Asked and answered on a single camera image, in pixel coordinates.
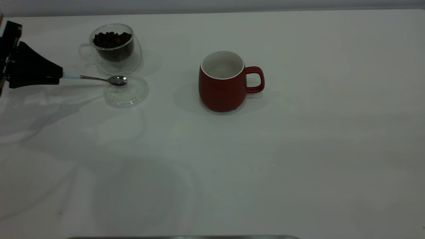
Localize clear round glass lid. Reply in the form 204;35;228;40
105;75;149;107

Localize steel spoon pale blue handle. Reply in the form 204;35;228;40
61;71;128;86

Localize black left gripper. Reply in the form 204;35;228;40
0;21;63;89

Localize clear double-wall glass cup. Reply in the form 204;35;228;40
79;23;142;76

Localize red ceramic mug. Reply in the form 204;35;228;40
199;50;265;113

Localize dark coffee beans pile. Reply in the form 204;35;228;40
93;32;134;62

